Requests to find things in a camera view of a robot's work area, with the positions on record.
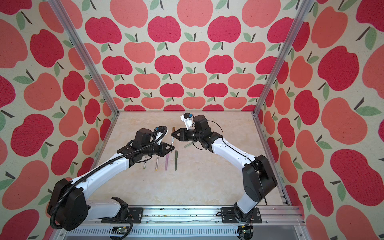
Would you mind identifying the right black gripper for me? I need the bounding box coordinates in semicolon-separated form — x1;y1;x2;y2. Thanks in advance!
169;126;202;143

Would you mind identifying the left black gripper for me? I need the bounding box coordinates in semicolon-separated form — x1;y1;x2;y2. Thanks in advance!
142;140;175;158

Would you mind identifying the pink pen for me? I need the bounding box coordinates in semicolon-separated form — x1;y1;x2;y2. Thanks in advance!
165;154;170;171

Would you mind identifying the dark green pen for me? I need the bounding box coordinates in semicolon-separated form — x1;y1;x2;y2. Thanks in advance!
175;151;178;171

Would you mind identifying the yellow-tipped white pen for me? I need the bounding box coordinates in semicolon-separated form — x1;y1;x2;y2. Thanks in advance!
155;157;160;171

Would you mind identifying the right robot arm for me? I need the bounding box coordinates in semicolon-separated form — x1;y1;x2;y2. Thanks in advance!
172;113;278;222

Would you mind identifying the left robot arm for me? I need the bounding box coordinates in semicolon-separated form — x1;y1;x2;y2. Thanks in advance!
47;126;174;231

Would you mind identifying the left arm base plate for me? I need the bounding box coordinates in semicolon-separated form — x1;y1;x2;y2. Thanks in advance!
101;207;144;224

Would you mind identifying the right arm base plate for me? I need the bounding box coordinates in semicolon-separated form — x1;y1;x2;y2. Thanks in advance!
216;207;263;225

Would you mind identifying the aluminium front rail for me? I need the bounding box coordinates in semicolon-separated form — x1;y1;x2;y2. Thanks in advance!
50;206;310;240

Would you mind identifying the left aluminium corner post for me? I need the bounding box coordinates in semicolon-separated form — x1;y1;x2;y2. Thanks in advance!
47;0;120;116

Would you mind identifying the aluminium corner post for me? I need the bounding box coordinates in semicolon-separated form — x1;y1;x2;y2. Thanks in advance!
252;0;315;119
47;0;120;116

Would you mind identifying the right aluminium corner post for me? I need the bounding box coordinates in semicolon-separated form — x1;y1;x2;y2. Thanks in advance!
252;0;315;119

